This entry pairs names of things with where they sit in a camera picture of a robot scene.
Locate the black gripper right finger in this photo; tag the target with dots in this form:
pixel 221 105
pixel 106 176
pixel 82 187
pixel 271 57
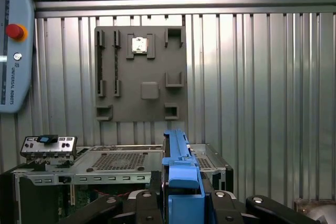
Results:
pixel 225 208

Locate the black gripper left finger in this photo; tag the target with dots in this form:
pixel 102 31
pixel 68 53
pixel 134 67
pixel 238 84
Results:
pixel 147 208

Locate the hard disk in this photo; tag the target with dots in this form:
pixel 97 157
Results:
pixel 183 179

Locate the black PC case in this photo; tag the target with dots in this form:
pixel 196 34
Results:
pixel 152 159

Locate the black clip with blue face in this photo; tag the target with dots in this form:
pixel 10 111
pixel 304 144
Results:
pixel 47 139

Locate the grey parts rack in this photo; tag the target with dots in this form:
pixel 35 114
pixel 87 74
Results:
pixel 141 72

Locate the silver CPU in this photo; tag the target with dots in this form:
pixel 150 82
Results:
pixel 139 44

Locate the pale blue teach pendant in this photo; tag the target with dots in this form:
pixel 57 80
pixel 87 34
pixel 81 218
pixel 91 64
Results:
pixel 22 77

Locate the square brown base plate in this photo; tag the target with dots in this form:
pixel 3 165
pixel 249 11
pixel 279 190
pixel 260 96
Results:
pixel 299 203

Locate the metal I/O bracket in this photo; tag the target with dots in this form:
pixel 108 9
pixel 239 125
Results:
pixel 47 150

